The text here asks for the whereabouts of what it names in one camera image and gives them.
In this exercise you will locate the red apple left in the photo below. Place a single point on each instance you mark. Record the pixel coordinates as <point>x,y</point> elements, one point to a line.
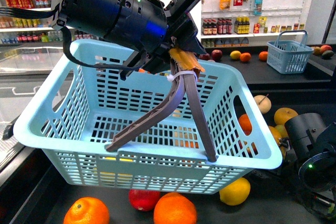
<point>144,200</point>

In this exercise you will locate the orange fruit far left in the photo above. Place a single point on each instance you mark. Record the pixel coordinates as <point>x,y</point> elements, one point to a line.
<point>87,210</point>

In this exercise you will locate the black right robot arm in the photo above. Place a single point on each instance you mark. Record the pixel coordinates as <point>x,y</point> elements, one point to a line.
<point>309,168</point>

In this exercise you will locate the far red apple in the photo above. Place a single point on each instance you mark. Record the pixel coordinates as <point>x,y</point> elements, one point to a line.
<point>217,55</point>

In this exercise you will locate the yellow lemon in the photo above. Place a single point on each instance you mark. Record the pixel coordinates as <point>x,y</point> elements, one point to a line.
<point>235,55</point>
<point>235,193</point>

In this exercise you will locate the large light blue basket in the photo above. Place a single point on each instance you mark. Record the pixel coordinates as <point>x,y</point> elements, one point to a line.
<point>146,132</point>

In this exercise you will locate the glass freezer chest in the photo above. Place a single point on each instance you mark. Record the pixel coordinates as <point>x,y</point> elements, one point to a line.
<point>30,58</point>

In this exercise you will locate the white pear right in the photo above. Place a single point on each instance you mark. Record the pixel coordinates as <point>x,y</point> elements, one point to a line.
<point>263,103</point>

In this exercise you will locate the large orange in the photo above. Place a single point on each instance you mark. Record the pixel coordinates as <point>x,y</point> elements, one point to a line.
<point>174,208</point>

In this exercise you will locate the red apple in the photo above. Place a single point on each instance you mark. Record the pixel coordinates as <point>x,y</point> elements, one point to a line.
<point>217,55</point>
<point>144,200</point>

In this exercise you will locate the yellow brown pear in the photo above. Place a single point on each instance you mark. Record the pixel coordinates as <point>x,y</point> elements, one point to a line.
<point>282,115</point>

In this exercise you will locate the blue left robot arm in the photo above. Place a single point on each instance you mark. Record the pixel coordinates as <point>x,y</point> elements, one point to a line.
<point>66,14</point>

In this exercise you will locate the white zip tie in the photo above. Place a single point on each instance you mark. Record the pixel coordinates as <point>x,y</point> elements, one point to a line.
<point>171,77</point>

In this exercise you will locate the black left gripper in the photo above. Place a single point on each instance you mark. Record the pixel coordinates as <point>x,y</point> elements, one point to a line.
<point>148,27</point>

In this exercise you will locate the small orange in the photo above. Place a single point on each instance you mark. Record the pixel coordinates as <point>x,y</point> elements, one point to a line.
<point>245,124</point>

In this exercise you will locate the yellow orange apple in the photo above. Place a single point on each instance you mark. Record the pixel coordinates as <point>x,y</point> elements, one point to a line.
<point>276,134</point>

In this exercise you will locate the small blue basket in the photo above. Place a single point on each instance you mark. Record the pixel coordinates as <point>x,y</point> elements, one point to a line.
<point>289,56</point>

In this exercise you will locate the far orange by basket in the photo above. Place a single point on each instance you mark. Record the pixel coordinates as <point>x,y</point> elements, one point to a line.
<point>263,56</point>

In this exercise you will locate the olive kiwi upper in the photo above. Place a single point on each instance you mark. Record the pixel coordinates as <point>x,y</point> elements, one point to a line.
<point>282,130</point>

